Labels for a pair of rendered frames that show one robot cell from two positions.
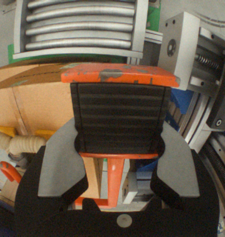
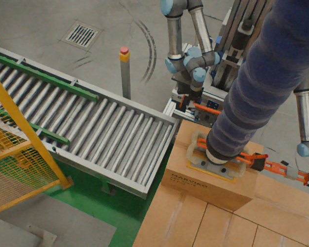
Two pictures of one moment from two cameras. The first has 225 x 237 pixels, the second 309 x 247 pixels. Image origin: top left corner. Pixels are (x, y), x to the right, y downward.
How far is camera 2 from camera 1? 202 cm
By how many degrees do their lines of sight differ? 47
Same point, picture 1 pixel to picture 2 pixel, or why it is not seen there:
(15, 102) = (180, 144)
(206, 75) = not seen: hidden behind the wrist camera
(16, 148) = (194, 137)
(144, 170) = not seen: hidden behind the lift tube
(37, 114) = (188, 137)
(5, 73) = (148, 220)
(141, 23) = (161, 114)
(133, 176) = not seen: hidden behind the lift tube
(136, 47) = (173, 120)
